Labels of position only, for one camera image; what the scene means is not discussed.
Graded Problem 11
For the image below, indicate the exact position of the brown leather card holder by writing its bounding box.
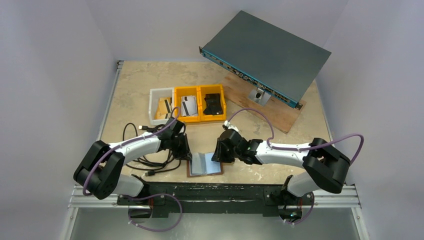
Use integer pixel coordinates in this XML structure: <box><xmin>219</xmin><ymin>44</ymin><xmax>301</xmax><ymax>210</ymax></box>
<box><xmin>186</xmin><ymin>152</ymin><xmax>224</xmax><ymax>178</ymax></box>

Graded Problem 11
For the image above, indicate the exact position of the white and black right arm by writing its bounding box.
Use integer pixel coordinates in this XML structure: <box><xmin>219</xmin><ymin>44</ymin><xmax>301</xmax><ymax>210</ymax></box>
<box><xmin>211</xmin><ymin>129</ymin><xmax>351</xmax><ymax>204</ymax></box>

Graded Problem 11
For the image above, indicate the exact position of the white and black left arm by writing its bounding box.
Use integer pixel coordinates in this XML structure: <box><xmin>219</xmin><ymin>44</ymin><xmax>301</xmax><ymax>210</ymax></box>
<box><xmin>73</xmin><ymin>117</ymin><xmax>192</xmax><ymax>205</ymax></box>

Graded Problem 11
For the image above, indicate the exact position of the gold cards stack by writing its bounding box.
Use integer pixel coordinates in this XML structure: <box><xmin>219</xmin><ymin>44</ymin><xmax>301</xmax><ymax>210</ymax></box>
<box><xmin>154</xmin><ymin>97</ymin><xmax>173</xmax><ymax>120</ymax></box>

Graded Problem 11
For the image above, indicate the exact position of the silver cards stack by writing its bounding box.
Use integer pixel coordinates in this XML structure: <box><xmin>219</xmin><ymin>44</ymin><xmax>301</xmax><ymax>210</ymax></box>
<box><xmin>181</xmin><ymin>95</ymin><xmax>198</xmax><ymax>117</ymax></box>

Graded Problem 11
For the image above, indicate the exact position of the black cards stack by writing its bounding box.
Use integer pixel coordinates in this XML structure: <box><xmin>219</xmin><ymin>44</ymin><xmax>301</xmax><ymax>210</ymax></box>
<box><xmin>203</xmin><ymin>93</ymin><xmax>223</xmax><ymax>116</ymax></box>

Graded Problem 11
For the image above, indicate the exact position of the white plastic bin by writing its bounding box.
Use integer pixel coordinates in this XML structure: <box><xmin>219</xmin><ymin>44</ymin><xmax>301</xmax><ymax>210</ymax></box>
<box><xmin>148</xmin><ymin>87</ymin><xmax>175</xmax><ymax>126</ymax></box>

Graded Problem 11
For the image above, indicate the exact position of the yellow bin left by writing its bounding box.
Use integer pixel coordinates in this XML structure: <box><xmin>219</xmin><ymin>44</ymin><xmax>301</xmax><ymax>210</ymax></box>
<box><xmin>174</xmin><ymin>86</ymin><xmax>201</xmax><ymax>123</ymax></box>

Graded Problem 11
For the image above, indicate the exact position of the yellow bin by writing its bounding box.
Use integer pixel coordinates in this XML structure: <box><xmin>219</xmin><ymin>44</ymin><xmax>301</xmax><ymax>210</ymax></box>
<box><xmin>197</xmin><ymin>84</ymin><xmax>227</xmax><ymax>122</ymax></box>
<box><xmin>174</xmin><ymin>86</ymin><xmax>201</xmax><ymax>123</ymax></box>

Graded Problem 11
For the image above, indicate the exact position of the wooden board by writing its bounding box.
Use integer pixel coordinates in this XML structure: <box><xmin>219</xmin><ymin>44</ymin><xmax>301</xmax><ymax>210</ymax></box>
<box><xmin>221</xmin><ymin>73</ymin><xmax>307</xmax><ymax>134</ymax></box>

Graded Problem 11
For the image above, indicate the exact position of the yellow bin right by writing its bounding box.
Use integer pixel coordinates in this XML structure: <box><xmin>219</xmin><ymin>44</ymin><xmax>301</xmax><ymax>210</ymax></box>
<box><xmin>197</xmin><ymin>84</ymin><xmax>227</xmax><ymax>122</ymax></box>

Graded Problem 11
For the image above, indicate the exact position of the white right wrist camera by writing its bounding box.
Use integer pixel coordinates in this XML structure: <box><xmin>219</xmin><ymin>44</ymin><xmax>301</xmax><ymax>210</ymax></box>
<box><xmin>222</xmin><ymin>120</ymin><xmax>239</xmax><ymax>132</ymax></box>

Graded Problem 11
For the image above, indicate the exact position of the black usb cable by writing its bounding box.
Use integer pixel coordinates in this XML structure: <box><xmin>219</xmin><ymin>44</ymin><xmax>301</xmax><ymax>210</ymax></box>
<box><xmin>122</xmin><ymin>122</ymin><xmax>182</xmax><ymax>178</ymax></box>

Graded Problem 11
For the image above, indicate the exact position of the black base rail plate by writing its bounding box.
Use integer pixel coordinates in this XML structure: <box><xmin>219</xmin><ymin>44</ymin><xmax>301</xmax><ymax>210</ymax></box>
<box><xmin>118</xmin><ymin>180</ymin><xmax>313</xmax><ymax>220</ymax></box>

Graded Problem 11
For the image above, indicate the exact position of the metal bracket with knob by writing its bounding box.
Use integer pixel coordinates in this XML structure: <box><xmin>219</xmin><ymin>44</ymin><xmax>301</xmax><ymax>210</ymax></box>
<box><xmin>248</xmin><ymin>88</ymin><xmax>271</xmax><ymax>106</ymax></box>

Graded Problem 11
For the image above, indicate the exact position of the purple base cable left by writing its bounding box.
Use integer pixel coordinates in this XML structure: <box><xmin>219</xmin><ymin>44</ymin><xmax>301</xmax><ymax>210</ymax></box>
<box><xmin>127</xmin><ymin>193</ymin><xmax>184</xmax><ymax>233</ymax></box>

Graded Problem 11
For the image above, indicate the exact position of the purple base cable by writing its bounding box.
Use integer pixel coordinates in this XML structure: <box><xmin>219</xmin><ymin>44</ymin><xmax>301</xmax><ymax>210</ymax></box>
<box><xmin>127</xmin><ymin>193</ymin><xmax>184</xmax><ymax>233</ymax></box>
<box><xmin>281</xmin><ymin>192</ymin><xmax>315</xmax><ymax>226</ymax></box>

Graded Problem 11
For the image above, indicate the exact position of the blue grey network switch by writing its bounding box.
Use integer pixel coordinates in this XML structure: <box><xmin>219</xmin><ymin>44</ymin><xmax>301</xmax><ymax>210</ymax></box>
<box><xmin>199</xmin><ymin>10</ymin><xmax>331</xmax><ymax>110</ymax></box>

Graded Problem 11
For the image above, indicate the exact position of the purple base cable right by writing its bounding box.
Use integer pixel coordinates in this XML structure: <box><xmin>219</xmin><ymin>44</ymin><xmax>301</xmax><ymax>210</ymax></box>
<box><xmin>281</xmin><ymin>192</ymin><xmax>315</xmax><ymax>226</ymax></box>

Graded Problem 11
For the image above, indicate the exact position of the aluminium frame rail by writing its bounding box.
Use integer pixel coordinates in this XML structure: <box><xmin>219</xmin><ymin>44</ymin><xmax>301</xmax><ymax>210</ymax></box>
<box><xmin>67</xmin><ymin>186</ymin><xmax>361</xmax><ymax>209</ymax></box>

